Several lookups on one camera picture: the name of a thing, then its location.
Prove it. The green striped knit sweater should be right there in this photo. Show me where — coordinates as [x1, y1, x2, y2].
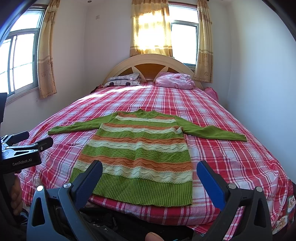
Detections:
[48, 109, 246, 207]

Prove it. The person's left hand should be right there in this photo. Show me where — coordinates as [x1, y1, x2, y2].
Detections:
[11, 175, 23, 215]

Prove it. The person's right hand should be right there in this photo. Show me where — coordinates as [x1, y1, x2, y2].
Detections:
[145, 232, 164, 241]

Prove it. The red plaid bed sheet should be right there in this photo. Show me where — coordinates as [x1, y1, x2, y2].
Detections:
[20, 82, 295, 234]

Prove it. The yellow curtain left window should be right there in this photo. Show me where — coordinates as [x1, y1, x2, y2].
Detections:
[37, 0, 60, 99]

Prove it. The left side window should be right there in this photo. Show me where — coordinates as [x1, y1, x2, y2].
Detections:
[1, 8, 45, 98]

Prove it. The grey patterned pillow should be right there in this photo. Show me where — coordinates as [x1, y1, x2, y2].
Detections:
[104, 73, 142, 87]

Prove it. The pink cloth beside bed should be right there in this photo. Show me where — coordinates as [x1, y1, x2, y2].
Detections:
[204, 87, 219, 102]

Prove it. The wooden arched headboard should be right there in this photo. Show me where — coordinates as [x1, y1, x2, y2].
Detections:
[103, 54, 194, 84]

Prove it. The pink floral pillow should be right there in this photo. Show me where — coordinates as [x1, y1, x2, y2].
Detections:
[155, 72, 195, 90]

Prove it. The yellow curtain right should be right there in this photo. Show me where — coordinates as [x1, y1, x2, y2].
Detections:
[194, 0, 213, 83]

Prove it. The back window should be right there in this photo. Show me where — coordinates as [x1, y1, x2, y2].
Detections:
[169, 2, 199, 69]

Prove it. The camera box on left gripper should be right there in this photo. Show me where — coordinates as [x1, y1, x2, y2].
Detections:
[0, 92, 7, 123]

